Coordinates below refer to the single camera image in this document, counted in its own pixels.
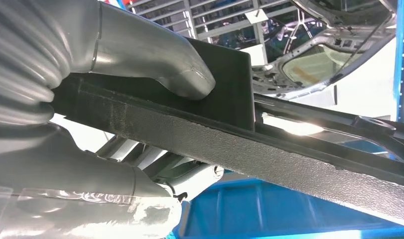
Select blue metal shelf rack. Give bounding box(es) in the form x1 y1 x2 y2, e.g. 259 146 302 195
167 0 404 239

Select grey metal background shelving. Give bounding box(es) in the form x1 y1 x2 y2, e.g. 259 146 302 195
126 0 324 65

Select white hanging sign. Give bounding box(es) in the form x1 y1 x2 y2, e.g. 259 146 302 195
245 9 269 24

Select white car body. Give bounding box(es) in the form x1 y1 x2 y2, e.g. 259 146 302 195
251 0 404 121

